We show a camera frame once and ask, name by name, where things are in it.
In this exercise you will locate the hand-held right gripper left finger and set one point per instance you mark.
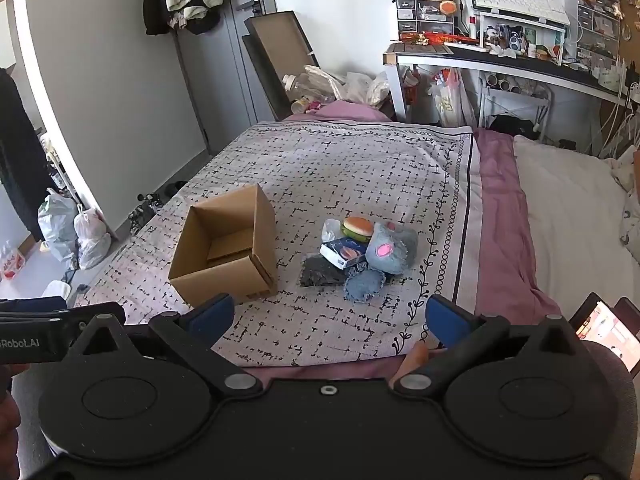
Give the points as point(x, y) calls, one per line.
point(212, 315)

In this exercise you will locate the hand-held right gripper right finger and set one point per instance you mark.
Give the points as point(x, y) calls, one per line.
point(447, 317)

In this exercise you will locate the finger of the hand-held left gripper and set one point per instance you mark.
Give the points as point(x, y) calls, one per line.
point(40, 316)

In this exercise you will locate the cardboard box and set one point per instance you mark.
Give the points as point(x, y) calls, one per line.
point(282, 45)
point(225, 255)

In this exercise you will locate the denim plush with pink spot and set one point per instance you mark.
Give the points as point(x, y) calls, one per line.
point(392, 250)

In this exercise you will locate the denim heart cushion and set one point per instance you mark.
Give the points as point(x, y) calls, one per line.
point(365, 285)

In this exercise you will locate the black mesh pouch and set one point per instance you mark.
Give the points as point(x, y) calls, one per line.
point(320, 272)

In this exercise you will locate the blue and white packet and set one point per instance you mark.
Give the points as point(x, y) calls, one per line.
point(342, 252)

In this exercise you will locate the hamburger plush toy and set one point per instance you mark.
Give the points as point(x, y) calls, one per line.
point(358, 227)

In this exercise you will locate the clear plastic packet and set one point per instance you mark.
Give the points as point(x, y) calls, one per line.
point(331, 230)

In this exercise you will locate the white plastic bag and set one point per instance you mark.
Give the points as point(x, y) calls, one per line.
point(92, 240)

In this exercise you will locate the grey plastic bag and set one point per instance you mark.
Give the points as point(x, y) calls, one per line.
point(57, 225)

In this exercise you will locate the pile of shoes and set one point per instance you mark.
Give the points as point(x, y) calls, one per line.
point(150, 205)

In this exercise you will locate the hanging dark cloth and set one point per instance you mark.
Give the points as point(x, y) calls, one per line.
point(20, 160)

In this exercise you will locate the white duvet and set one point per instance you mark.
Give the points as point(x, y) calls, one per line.
point(565, 210)

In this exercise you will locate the tablet with lit screen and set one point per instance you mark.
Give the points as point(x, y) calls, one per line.
point(607, 330)

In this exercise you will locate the black and white printed blanket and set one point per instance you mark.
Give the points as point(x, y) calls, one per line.
point(350, 170)

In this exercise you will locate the patterned pillow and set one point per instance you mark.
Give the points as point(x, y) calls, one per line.
point(629, 195)

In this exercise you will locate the white shopping bag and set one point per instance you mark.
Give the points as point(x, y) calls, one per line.
point(450, 97)

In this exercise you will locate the paper cup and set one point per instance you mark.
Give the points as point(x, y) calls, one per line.
point(299, 105)

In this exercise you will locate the grey door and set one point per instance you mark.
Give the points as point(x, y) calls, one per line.
point(220, 85)

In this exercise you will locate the clear plastic bottle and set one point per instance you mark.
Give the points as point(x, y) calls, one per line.
point(305, 89)

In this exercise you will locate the crumpled plastic bags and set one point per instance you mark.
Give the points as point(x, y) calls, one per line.
point(360, 85)

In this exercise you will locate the white desk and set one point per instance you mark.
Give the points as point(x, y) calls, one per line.
point(500, 62)

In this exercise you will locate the flat cardboard box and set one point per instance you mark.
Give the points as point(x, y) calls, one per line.
point(282, 45)

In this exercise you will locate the white monitor riser shelf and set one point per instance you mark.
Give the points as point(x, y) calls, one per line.
point(520, 30)

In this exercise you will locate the small drawer organizer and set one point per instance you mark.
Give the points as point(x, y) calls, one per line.
point(425, 15)

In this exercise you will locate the white keyboard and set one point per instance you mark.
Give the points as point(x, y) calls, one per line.
point(520, 2)

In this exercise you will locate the clear drawer organizer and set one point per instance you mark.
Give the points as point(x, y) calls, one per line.
point(597, 20)

